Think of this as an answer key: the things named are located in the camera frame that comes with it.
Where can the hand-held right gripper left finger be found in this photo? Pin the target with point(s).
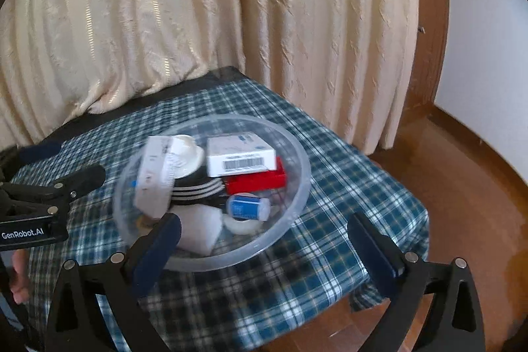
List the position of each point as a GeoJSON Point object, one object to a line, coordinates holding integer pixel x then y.
{"type": "Point", "coordinates": [156, 249]}

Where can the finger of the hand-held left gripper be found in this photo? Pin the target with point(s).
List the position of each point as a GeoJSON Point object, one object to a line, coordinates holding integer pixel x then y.
{"type": "Point", "coordinates": [39, 152]}
{"type": "Point", "coordinates": [78, 181]}

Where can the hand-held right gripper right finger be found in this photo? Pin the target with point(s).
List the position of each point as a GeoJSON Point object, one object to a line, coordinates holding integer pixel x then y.
{"type": "Point", "coordinates": [371, 253]}

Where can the white foam block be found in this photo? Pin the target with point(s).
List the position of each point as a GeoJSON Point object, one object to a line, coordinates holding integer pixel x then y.
{"type": "Point", "coordinates": [198, 228]}

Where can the black white striped sock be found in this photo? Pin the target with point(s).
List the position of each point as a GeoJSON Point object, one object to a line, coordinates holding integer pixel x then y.
{"type": "Point", "coordinates": [198, 191]}

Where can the tall white paper box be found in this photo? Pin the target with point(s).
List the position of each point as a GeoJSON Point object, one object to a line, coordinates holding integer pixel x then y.
{"type": "Point", "coordinates": [152, 174]}

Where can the white tape roll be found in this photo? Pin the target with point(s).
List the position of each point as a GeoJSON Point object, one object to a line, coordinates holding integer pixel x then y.
{"type": "Point", "coordinates": [243, 225]}

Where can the small blue white bottle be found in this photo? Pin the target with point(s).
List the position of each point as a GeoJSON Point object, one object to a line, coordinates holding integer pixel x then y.
{"type": "Point", "coordinates": [246, 207]}

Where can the clear plastic bowl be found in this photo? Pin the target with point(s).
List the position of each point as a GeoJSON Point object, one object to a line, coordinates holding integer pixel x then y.
{"type": "Point", "coordinates": [284, 203]}

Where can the white round cup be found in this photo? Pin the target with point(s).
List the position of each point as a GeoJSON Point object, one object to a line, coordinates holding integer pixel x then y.
{"type": "Point", "coordinates": [187, 154]}

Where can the red building block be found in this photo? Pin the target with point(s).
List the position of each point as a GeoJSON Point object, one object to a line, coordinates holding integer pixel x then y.
{"type": "Point", "coordinates": [258, 181]}

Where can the white box with barcode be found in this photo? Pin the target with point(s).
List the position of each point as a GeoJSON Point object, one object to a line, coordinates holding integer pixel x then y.
{"type": "Point", "coordinates": [239, 156]}

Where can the person's left hand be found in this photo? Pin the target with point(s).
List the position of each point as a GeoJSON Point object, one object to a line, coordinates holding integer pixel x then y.
{"type": "Point", "coordinates": [18, 277]}

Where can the blue plaid tablecloth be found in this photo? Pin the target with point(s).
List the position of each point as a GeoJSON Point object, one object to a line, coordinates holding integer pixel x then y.
{"type": "Point", "coordinates": [330, 220]}

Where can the cream curtain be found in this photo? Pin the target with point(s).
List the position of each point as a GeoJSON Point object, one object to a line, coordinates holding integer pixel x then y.
{"type": "Point", "coordinates": [206, 18]}

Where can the brown wooden door frame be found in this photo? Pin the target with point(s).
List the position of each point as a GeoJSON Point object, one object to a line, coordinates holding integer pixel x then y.
{"type": "Point", "coordinates": [431, 26]}

